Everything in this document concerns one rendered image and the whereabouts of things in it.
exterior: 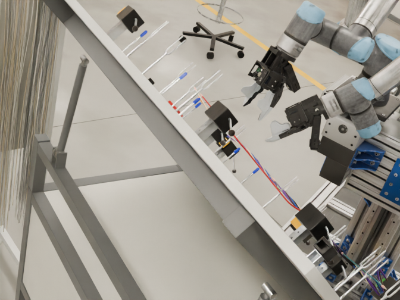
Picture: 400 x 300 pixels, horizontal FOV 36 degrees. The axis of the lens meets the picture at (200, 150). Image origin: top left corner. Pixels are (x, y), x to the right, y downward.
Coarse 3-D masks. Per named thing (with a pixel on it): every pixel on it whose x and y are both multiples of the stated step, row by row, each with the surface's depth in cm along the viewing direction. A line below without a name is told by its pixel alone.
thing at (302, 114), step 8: (312, 96) 196; (296, 104) 200; (304, 104) 196; (312, 104) 194; (320, 104) 193; (288, 112) 194; (296, 112) 194; (304, 112) 196; (312, 112) 195; (320, 112) 195; (288, 120) 195; (296, 120) 195; (304, 120) 194; (304, 128) 195
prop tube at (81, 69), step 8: (80, 64) 166; (80, 72) 167; (80, 80) 168; (80, 88) 170; (72, 96) 170; (72, 104) 171; (72, 112) 173; (64, 120) 175; (72, 120) 175; (64, 128) 175; (64, 136) 176; (64, 144) 178; (56, 152) 179
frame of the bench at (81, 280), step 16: (96, 176) 215; (112, 176) 217; (128, 176) 219; (144, 176) 222; (32, 192) 200; (48, 208) 195; (48, 224) 189; (64, 240) 185; (64, 256) 180; (80, 272) 176; (16, 288) 227; (80, 288) 172; (96, 288) 173
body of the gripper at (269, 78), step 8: (272, 48) 179; (264, 56) 180; (272, 56) 179; (280, 56) 179; (288, 56) 178; (256, 64) 183; (264, 64) 180; (272, 64) 181; (280, 64) 181; (256, 72) 185; (264, 72) 179; (272, 72) 178; (280, 72) 183; (256, 80) 182; (264, 80) 179; (272, 80) 181; (280, 80) 182; (264, 88) 181; (272, 88) 183
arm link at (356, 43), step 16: (368, 0) 188; (384, 0) 184; (368, 16) 182; (384, 16) 184; (336, 32) 181; (352, 32) 180; (368, 32) 181; (336, 48) 183; (352, 48) 179; (368, 48) 178
